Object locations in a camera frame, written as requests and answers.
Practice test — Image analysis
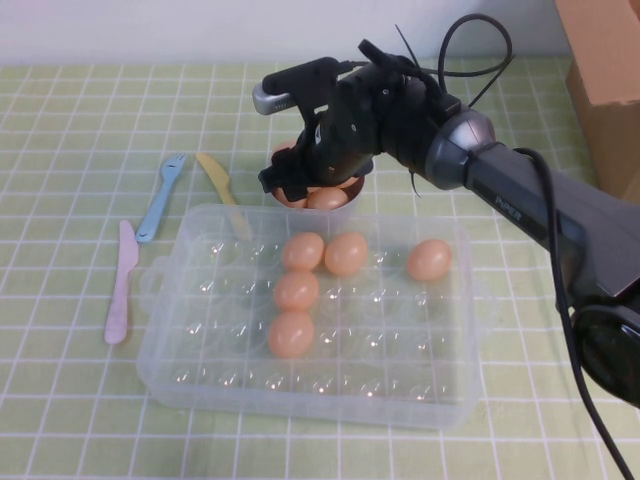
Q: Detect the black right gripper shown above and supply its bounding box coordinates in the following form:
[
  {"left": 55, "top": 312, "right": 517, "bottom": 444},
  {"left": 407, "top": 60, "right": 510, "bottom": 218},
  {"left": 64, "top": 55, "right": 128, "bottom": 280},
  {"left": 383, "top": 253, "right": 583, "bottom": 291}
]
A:
[{"left": 258, "top": 69, "right": 401, "bottom": 204}]

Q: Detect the clear plastic egg box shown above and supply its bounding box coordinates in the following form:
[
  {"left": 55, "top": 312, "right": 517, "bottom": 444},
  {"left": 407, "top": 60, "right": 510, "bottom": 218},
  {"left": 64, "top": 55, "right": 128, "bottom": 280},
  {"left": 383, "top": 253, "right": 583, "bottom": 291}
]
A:
[{"left": 137, "top": 202, "right": 501, "bottom": 432}]

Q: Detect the brown cardboard box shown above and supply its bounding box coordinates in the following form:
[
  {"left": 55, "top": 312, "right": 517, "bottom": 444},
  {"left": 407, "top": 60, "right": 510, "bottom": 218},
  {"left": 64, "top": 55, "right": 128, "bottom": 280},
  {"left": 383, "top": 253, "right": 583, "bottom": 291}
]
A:
[{"left": 554, "top": 0, "right": 640, "bottom": 204}]

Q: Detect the small grey bowl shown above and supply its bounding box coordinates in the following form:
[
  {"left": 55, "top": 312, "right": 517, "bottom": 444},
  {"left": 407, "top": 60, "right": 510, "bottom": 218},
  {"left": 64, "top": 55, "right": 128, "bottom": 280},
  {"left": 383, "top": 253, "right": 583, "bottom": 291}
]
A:
[{"left": 271, "top": 142, "right": 368, "bottom": 214}]

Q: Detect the yellow plastic knife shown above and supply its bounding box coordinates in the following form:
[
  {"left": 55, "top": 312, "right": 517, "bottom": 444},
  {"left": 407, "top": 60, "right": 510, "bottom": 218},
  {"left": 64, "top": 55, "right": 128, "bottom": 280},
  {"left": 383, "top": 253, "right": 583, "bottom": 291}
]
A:
[{"left": 193, "top": 152, "right": 254, "bottom": 241}]

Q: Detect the blue plastic fork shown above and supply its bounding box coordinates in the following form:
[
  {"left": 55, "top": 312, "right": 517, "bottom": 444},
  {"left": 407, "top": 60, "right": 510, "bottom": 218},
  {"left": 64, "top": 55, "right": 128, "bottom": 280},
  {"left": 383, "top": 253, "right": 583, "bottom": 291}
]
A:
[{"left": 134, "top": 153, "right": 189, "bottom": 245}]

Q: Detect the green checked tablecloth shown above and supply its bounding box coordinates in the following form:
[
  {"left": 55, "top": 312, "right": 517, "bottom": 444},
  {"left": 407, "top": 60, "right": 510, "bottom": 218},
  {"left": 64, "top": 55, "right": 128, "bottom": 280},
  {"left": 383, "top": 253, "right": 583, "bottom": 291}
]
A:
[{"left": 0, "top": 57, "right": 640, "bottom": 480}]

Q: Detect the pink plastic knife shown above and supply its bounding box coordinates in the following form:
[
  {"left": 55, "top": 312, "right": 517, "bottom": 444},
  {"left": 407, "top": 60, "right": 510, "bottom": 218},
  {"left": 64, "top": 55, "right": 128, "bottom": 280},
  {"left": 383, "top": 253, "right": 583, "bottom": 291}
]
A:
[{"left": 103, "top": 219, "right": 140, "bottom": 346}]

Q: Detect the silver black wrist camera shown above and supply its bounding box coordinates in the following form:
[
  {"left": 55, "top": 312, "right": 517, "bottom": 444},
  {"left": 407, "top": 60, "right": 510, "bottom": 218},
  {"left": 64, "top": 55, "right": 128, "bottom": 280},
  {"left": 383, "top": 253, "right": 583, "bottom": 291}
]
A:
[{"left": 252, "top": 57, "right": 346, "bottom": 117}]

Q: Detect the black camera cable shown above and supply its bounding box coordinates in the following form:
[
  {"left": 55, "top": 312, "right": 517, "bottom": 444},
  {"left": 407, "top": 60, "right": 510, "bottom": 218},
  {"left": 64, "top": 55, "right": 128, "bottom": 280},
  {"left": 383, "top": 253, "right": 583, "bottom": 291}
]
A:
[{"left": 339, "top": 13, "right": 639, "bottom": 480}]

